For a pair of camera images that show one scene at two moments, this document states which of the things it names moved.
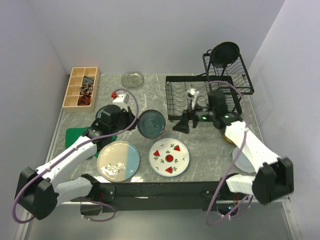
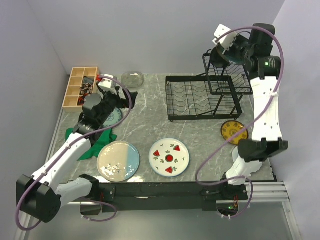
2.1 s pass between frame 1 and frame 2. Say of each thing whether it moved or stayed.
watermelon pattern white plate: stayed
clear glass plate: stayed
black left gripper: moved
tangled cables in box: stayed
